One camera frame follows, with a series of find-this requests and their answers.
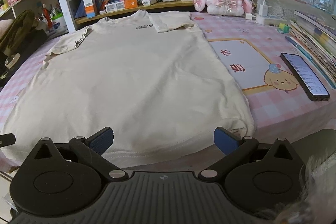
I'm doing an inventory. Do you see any beige t-shirt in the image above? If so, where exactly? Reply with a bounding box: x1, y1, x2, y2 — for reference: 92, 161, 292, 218
2, 10, 255, 167

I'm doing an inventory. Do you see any olive green garment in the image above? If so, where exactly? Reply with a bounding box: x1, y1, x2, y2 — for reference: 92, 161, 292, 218
1, 10, 37, 52

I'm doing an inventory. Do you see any white charger plug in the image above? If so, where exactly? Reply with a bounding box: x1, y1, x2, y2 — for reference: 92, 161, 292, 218
259, 4, 269, 16

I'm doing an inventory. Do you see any green yellow eraser block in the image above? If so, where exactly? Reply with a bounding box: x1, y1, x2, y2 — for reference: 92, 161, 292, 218
277, 23, 290, 34

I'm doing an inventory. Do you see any small white adapter box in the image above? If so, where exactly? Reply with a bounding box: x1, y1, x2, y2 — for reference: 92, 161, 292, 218
142, 0, 157, 6

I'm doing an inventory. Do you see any white orange flat box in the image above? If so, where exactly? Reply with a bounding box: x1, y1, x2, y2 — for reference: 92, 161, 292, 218
105, 0, 138, 12

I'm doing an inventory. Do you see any pink checkered desk mat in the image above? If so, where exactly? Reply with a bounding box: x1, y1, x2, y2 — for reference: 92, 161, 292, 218
0, 11, 336, 175

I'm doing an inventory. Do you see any beige strap wristwatch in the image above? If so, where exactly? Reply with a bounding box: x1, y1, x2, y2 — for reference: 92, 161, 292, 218
5, 53, 21, 69

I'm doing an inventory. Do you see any white power strip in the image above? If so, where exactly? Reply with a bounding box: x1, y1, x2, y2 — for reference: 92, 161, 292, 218
255, 14, 287, 26

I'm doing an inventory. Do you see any stack of books right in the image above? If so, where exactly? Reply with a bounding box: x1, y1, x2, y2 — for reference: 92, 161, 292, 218
289, 10, 335, 89

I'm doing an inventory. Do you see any orange blue white tall box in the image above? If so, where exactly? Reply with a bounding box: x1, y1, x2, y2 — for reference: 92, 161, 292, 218
83, 0, 97, 18

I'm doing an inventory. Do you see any white green wipes tub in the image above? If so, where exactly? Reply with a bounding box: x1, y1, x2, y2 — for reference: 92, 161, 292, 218
51, 13, 68, 34

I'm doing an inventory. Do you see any red figurine pen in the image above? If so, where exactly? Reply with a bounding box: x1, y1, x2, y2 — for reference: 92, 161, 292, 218
42, 4, 52, 30

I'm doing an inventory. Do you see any black smartphone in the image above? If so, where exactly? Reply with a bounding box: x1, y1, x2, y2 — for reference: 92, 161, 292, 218
280, 53, 330, 101

